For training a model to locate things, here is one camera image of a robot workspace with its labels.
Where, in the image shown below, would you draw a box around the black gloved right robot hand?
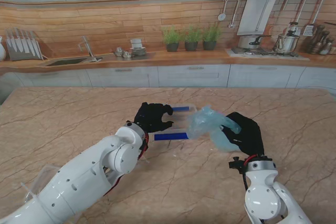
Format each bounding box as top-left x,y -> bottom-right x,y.
222,111 -> 265,156

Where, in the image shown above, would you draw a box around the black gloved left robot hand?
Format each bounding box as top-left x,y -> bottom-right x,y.
133,102 -> 174,133

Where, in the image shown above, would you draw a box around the clear plastic crate blue strips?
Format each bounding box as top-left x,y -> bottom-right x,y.
153,103 -> 199,142

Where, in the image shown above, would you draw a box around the clear plastic crate lid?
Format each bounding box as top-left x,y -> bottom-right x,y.
20,165 -> 62,201

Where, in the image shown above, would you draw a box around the white lower kitchen cabinets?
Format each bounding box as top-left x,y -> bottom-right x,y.
0,63 -> 336,89

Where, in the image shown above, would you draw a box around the small silver bowls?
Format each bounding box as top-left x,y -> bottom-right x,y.
113,46 -> 133,59

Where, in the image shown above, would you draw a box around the hanging steel utensil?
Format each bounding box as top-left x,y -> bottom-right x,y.
227,0 -> 241,29

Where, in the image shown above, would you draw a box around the hanging steel grater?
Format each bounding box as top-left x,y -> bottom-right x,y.
303,24 -> 316,37

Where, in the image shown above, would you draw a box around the white jug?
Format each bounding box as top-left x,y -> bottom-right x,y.
0,36 -> 7,61

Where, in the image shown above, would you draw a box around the red black right arm cable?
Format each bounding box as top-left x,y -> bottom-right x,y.
243,154 -> 259,190

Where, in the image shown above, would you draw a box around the red black arm cable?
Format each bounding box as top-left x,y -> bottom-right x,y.
243,154 -> 259,190
104,131 -> 150,196

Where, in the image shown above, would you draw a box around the red black left arm cable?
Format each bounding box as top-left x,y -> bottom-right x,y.
104,131 -> 150,196

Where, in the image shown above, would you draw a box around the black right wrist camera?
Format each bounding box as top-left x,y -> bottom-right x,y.
228,156 -> 246,174

